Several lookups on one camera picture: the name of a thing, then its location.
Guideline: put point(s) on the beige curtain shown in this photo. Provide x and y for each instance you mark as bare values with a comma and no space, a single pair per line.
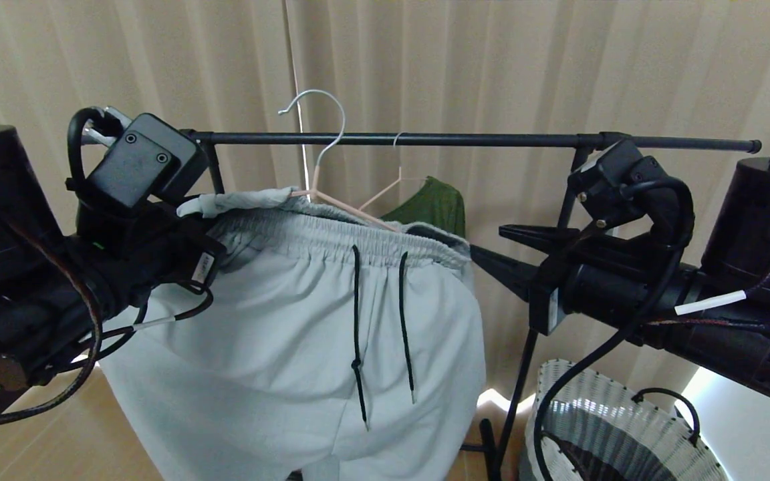
492,67

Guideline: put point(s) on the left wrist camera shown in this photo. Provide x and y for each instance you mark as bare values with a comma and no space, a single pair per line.
138,157

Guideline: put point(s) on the black clothes rack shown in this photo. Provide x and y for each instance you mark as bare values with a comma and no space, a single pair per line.
492,139

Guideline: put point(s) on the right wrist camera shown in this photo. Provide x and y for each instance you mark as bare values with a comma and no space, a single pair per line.
619,184

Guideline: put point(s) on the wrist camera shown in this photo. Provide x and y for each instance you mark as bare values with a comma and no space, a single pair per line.
138,157
619,184

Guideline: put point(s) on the green long-sleeved shirt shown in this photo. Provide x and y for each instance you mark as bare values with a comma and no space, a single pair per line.
432,204

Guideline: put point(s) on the pink clothes hanger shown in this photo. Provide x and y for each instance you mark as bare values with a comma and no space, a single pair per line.
378,196
316,180

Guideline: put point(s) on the pale grey garment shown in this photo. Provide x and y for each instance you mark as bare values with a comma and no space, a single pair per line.
278,347

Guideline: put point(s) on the white laundry basket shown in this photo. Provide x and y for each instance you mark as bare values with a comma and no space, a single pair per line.
625,407

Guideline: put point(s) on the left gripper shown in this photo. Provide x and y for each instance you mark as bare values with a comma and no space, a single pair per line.
138,267

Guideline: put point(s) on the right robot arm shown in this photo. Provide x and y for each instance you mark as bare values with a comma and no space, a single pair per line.
759,220

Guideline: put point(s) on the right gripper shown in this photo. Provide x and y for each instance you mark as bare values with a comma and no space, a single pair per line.
612,287

